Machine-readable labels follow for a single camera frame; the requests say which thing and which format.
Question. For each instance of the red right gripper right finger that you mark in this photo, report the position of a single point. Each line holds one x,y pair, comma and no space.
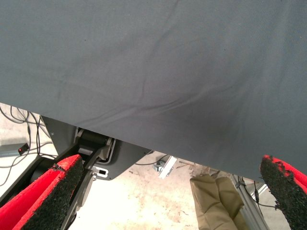
287,191

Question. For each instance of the small black box red light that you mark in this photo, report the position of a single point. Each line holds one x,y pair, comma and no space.
23,149

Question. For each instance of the aluminium table leg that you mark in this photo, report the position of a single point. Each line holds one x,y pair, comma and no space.
249,210

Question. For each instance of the dark grey table cloth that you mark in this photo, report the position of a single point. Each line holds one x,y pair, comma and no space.
153,60

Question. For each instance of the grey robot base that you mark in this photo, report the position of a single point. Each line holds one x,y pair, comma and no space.
62,134

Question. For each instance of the person's khaki trouser legs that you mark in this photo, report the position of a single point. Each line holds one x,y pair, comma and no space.
216,203

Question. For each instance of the silver metal bracket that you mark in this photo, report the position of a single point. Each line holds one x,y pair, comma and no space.
166,167

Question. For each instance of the grey power strip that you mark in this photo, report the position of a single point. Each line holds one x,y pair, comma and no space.
9,153

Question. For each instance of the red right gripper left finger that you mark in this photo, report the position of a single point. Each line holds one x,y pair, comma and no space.
36,198

